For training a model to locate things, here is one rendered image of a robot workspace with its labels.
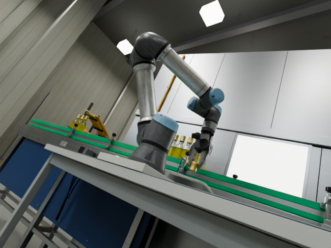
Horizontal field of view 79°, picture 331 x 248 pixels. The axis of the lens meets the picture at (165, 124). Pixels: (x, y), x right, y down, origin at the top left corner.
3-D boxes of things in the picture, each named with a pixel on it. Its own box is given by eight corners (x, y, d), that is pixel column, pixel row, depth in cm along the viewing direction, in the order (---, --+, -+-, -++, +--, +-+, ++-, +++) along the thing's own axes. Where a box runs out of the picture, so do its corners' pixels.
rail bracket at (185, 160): (189, 178, 118) (196, 159, 122) (179, 169, 105) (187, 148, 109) (184, 177, 119) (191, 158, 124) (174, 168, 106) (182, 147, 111)
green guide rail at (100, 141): (177, 172, 114) (182, 159, 116) (177, 171, 113) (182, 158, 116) (29, 124, 205) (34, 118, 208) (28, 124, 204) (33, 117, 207)
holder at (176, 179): (212, 213, 102) (216, 199, 105) (197, 203, 81) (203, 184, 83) (182, 201, 111) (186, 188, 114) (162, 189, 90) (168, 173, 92)
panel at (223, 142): (303, 204, 106) (311, 147, 118) (304, 203, 104) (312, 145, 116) (162, 162, 153) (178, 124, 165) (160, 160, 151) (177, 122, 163)
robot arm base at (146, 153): (148, 166, 66) (159, 140, 69) (118, 157, 75) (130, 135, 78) (170, 181, 76) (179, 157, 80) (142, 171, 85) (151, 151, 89)
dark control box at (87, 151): (89, 163, 140) (95, 152, 143) (81, 159, 134) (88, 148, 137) (82, 160, 144) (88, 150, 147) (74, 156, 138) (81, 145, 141)
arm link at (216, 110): (205, 105, 114) (217, 112, 116) (199, 121, 110) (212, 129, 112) (213, 101, 107) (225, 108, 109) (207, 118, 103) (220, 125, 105)
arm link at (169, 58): (152, 15, 87) (230, 92, 94) (145, 31, 96) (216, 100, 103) (135, 29, 82) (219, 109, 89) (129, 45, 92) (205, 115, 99)
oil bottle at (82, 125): (76, 143, 185) (91, 118, 195) (71, 141, 181) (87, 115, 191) (72, 142, 188) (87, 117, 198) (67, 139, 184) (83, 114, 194)
